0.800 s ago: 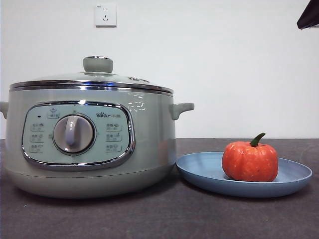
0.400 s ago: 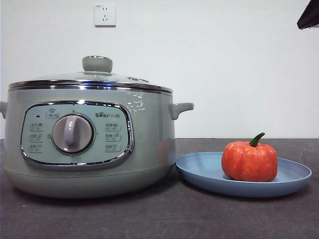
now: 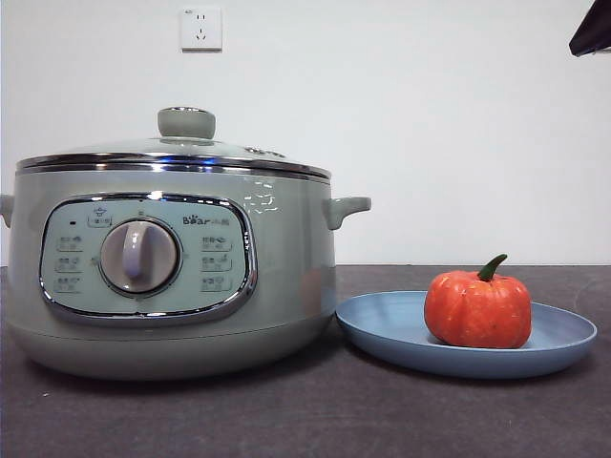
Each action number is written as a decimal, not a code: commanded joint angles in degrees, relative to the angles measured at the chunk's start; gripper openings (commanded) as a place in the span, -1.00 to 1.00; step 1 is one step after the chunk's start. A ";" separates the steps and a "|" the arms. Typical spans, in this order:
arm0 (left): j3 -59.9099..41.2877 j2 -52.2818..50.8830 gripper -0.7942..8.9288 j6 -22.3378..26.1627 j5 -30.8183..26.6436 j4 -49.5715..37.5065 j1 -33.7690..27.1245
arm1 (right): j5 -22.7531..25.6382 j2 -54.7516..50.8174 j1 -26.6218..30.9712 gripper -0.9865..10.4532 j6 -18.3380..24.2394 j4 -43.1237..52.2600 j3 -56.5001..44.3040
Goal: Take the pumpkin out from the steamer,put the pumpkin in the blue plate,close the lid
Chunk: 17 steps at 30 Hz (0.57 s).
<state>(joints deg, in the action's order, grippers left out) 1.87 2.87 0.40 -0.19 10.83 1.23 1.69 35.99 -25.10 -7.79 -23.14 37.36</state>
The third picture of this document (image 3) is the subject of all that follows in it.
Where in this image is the white wall socket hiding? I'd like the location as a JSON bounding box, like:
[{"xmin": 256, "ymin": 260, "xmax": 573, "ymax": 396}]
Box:
[{"xmin": 180, "ymin": 7, "xmax": 223, "ymax": 52}]

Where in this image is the small orange pumpkin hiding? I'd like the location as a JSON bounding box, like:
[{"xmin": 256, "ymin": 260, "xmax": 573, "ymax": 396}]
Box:
[{"xmin": 423, "ymin": 253, "xmax": 533, "ymax": 349}]

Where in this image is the green electric steamer pot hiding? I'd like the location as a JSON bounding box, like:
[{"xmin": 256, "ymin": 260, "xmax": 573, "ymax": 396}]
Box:
[{"xmin": 0, "ymin": 166, "xmax": 372, "ymax": 382}]

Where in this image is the glass lid with green knob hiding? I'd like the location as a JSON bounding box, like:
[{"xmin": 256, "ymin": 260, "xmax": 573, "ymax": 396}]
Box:
[{"xmin": 15, "ymin": 107, "xmax": 330, "ymax": 177}]

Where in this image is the blue round plate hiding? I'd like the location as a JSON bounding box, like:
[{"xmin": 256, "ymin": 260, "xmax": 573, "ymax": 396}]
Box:
[{"xmin": 335, "ymin": 289, "xmax": 599, "ymax": 381}]

